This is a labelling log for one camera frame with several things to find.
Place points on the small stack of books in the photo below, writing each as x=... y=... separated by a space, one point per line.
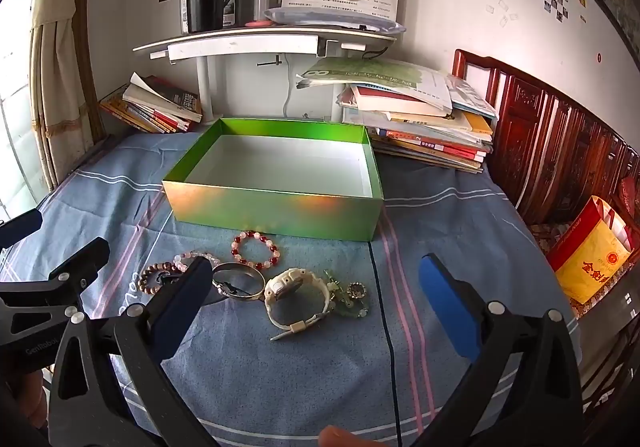
x=160 y=107

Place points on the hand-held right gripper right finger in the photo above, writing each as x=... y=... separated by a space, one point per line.
x=450 y=307

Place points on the clear plastic folder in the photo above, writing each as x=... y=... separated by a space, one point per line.
x=390 y=27

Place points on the white desk shelf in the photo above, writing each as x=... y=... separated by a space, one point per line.
x=240 y=42

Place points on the blue striped bed sheet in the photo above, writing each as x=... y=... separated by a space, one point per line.
x=300 y=377

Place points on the silver bangle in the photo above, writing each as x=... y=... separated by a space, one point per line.
x=252 y=292

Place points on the green jade pendant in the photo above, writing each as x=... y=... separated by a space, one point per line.
x=346 y=309

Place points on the beige curtain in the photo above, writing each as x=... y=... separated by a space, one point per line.
x=65 y=52

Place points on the person's left hand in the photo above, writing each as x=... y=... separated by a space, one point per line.
x=25 y=394

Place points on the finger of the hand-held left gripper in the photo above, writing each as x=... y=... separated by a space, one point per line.
x=75 y=267
x=22 y=227

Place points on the white wristwatch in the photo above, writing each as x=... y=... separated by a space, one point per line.
x=282 y=286

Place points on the red and yellow bag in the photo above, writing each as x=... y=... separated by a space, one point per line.
x=585 y=257

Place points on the large stack of books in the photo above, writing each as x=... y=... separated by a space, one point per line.
x=425 y=127

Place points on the green cardboard box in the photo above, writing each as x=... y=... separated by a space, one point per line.
x=280 y=207

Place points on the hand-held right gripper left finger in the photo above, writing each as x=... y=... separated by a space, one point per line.
x=184 y=298

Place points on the person's right hand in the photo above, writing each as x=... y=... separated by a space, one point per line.
x=347 y=438

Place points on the black sunglasses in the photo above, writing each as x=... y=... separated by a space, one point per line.
x=230 y=288

